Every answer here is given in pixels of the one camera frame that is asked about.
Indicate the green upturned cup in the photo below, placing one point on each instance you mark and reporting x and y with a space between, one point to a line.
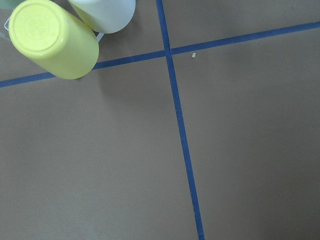
9 4

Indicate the white upturned cup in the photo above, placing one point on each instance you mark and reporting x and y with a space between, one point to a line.
105 16

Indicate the yellow upturned cup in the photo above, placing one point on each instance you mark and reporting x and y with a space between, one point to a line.
53 38

